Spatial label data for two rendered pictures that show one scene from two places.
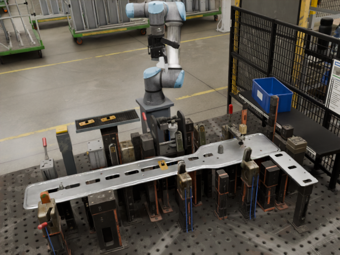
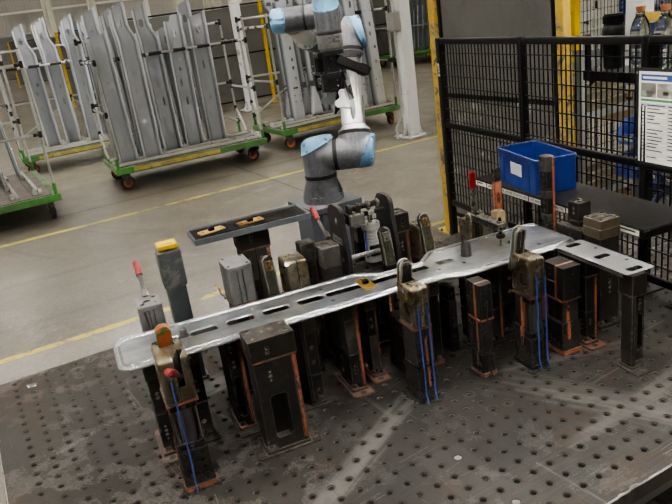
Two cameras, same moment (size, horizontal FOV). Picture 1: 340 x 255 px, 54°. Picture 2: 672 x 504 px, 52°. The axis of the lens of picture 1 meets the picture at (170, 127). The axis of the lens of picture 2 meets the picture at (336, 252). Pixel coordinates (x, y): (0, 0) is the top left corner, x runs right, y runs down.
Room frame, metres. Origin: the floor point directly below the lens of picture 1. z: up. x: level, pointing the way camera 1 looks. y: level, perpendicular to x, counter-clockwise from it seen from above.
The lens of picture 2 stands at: (-0.38, 0.24, 1.77)
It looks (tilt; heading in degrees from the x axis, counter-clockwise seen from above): 20 degrees down; 356
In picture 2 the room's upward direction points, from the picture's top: 8 degrees counter-clockwise
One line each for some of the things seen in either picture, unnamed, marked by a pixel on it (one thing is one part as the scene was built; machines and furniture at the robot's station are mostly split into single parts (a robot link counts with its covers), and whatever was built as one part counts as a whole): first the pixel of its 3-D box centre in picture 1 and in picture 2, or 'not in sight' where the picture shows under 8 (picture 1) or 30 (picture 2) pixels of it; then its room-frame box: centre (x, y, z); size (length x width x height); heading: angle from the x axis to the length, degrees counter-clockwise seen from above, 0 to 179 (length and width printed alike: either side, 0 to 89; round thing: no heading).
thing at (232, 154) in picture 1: (159, 167); (360, 287); (1.44, 0.07, 1.00); 1.38 x 0.22 x 0.02; 106
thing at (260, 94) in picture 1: (270, 94); (535, 166); (2.07, -0.71, 1.09); 0.30 x 0.17 x 0.13; 7
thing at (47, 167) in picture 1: (54, 189); (161, 357); (1.45, 0.66, 0.88); 0.11 x 0.10 x 0.36; 16
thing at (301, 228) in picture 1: (301, 204); (632, 319); (1.26, -0.65, 0.84); 0.11 x 0.06 x 0.29; 16
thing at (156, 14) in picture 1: (156, 13); (326, 14); (1.72, 0.03, 1.74); 0.09 x 0.08 x 0.11; 168
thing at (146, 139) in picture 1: (149, 163); (334, 299); (1.63, 0.14, 0.89); 0.13 x 0.11 x 0.38; 16
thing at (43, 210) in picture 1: (55, 235); (185, 415); (1.11, 0.56, 0.88); 0.15 x 0.11 x 0.36; 16
